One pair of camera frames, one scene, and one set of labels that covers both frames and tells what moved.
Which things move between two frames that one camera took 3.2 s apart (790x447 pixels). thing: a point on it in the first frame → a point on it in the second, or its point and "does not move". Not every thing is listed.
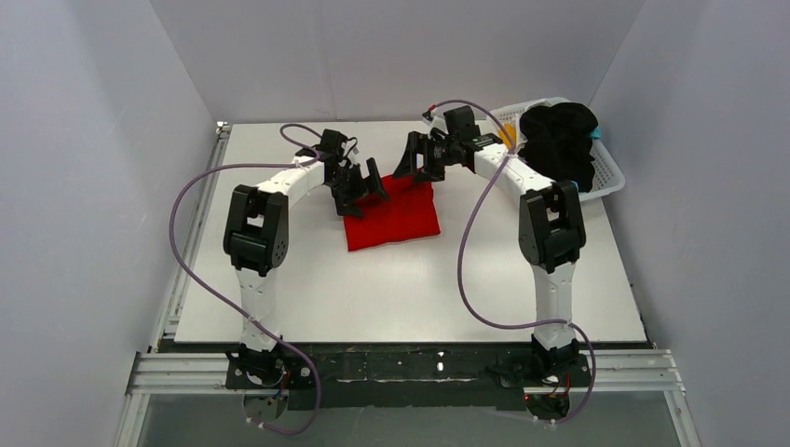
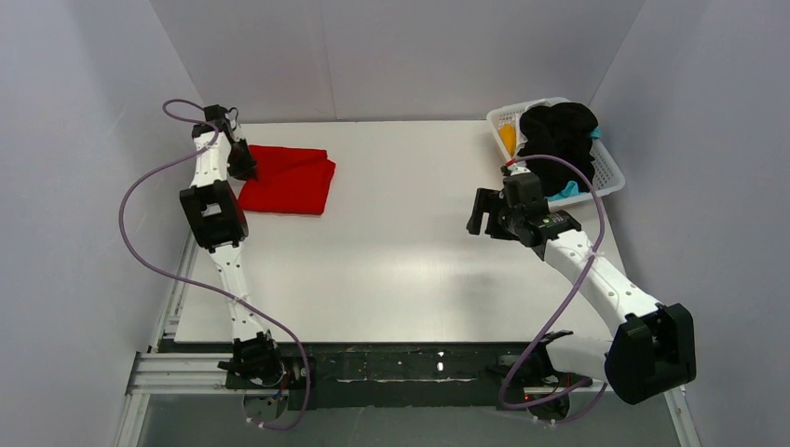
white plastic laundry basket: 608,174 does not move
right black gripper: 423,156 → 491,212
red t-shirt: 408,212 → 289,180
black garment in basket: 558,142 does not move
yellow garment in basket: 511,132 does not move
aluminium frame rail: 170,365 does not move
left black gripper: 356,187 → 239,156
